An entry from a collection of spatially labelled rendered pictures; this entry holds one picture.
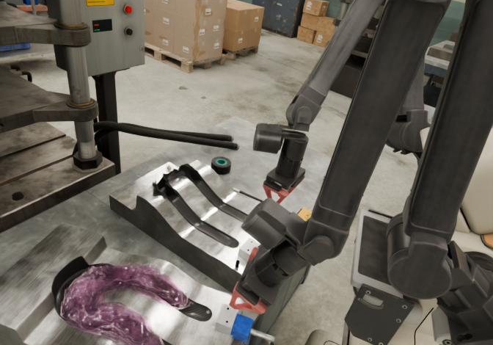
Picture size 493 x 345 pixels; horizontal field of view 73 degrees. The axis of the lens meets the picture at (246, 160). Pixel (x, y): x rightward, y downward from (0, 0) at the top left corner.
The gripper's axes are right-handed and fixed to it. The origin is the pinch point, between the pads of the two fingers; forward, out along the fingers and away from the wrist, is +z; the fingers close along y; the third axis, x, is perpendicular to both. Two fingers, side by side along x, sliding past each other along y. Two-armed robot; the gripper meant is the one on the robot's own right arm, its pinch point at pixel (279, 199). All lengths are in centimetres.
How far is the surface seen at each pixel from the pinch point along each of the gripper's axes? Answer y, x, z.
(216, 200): -0.8, -20.0, 13.1
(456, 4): -649, -14, -34
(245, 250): 12.7, -0.5, 9.7
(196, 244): 17.0, -12.9, 13.2
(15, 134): 13, -111, 25
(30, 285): 50, -30, 11
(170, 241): 17.4, -21.5, 17.9
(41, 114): 18, -78, 1
